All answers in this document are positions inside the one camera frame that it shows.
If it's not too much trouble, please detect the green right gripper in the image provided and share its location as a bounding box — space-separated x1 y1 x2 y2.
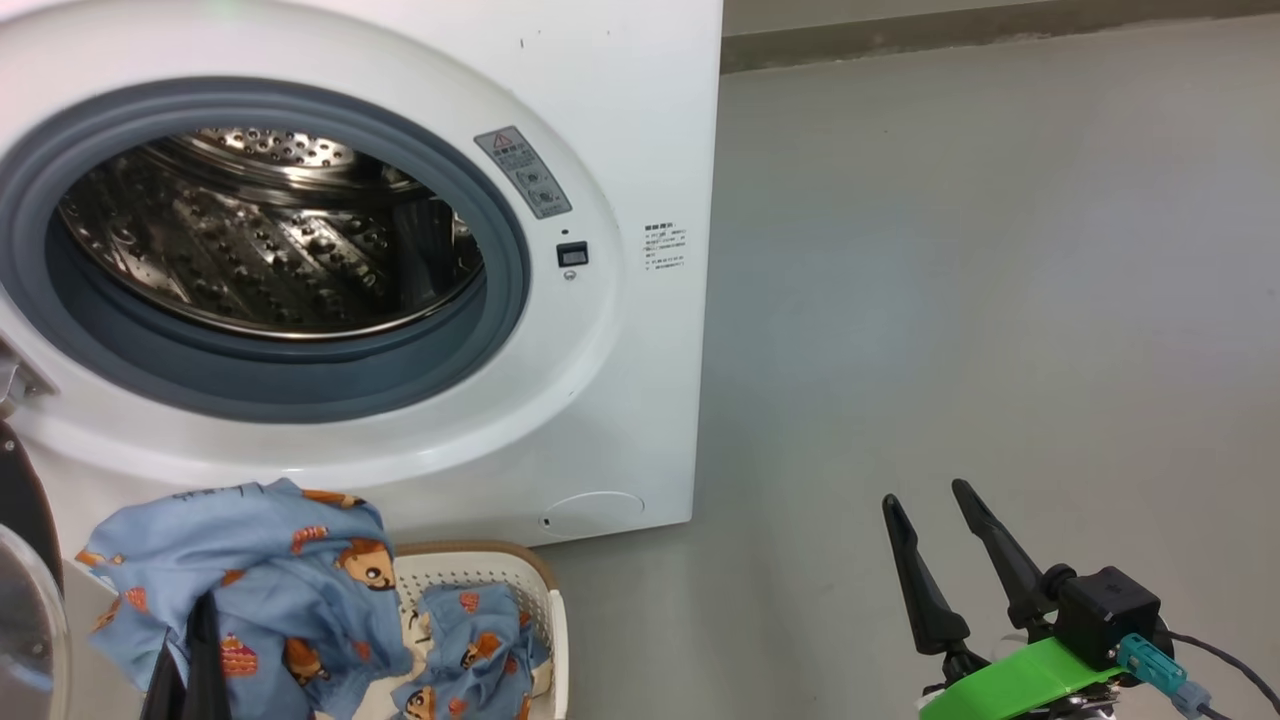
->
881 478 1128 720

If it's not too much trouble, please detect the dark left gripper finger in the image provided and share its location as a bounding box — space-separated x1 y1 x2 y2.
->
186 590 234 720
140 630 192 720

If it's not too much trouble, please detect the blue bear print garment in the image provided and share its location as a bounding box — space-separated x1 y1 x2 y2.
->
75 478 416 720
390 583 552 720

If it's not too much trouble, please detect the black round glass machine door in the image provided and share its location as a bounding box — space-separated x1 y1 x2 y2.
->
0 420 73 720

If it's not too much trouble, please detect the cream perforated laundry basket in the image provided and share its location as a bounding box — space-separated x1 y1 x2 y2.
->
62 540 572 720

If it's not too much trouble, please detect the grey rubber door gasket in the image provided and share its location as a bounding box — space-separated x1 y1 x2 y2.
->
0 77 532 424

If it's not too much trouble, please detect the steel door hinge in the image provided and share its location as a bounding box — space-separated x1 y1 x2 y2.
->
0 338 58 413

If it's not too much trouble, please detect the white front-load washing machine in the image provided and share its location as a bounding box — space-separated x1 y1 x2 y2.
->
0 0 725 720

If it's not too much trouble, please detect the round filter cover panel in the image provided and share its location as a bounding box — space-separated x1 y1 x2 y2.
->
540 489 647 539

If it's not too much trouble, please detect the perforated steel drum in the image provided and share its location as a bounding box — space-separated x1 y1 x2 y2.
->
55 125 489 342

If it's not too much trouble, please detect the printed text label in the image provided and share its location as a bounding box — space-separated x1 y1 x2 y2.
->
643 222 690 274

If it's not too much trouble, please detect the grey warning sticker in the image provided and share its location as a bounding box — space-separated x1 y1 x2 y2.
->
473 126 574 221

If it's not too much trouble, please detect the teal right camera connector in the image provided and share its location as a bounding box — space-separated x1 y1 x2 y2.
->
1116 632 1212 714

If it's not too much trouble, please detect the black right camera cable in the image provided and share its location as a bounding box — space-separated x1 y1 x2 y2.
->
1160 630 1280 720

